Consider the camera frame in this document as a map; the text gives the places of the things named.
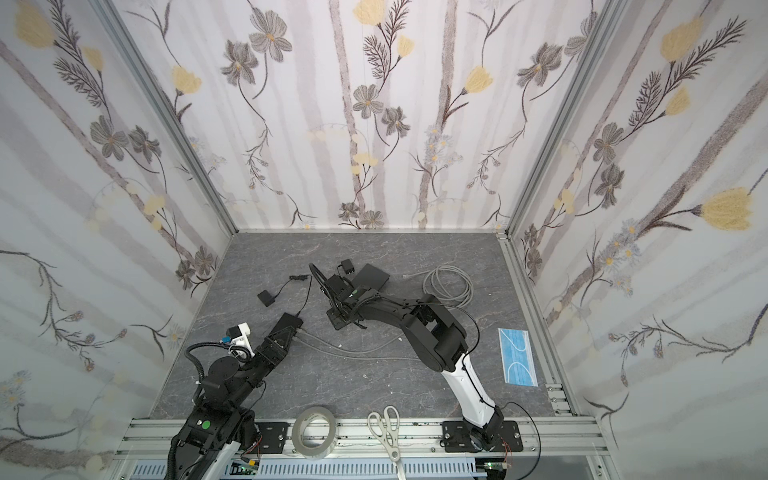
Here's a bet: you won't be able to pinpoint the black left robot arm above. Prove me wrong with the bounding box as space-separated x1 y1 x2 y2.
165 335 291 479

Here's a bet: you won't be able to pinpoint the blue face mask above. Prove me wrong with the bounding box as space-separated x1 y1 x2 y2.
498 328 539 387

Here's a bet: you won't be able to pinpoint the black power adapter with cable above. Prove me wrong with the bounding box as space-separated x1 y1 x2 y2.
257 274 314 317

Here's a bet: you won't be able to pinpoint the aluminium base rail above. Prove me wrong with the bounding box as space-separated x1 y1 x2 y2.
115 416 609 460

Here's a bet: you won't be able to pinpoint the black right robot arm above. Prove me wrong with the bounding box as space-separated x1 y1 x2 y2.
321 276 523 452

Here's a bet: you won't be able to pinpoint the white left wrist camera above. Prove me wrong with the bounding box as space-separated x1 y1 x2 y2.
221 323 253 355

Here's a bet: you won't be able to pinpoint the dark grey switch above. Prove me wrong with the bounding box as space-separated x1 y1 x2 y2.
351 264 390 291

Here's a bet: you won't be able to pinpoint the white slotted cable duct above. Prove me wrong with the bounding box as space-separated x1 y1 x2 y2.
128 458 488 480

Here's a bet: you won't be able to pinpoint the small black adapter with cable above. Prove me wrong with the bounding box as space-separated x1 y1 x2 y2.
337 259 355 278

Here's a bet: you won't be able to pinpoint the black ribbed network switch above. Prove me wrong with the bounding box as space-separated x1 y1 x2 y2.
266 312 304 351

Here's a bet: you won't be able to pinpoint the coiled grey ethernet cable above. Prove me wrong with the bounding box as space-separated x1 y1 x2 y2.
401 262 475 310

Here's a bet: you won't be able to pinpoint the white handled scissors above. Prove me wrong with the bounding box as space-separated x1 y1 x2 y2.
366 405 406 480

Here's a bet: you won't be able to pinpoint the clear tape roll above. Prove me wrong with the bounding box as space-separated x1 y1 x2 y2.
291 406 337 460

